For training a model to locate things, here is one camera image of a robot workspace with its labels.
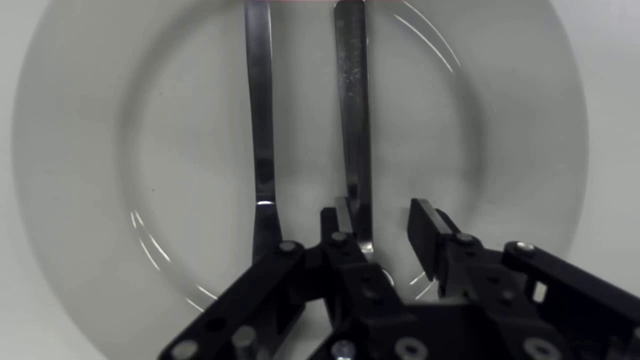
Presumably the metal fork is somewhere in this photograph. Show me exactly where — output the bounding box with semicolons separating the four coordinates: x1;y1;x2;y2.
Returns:
333;0;375;262

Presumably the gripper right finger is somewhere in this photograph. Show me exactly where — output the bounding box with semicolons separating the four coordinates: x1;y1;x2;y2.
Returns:
407;198;640;360

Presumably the metal knife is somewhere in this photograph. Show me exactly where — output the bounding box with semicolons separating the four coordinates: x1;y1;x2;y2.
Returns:
243;0;284;266

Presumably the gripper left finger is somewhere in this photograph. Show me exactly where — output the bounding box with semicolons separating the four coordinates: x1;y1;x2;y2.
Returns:
157;196;416;360

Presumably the white round plate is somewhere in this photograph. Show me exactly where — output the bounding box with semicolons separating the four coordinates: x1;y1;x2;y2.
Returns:
11;0;590;360

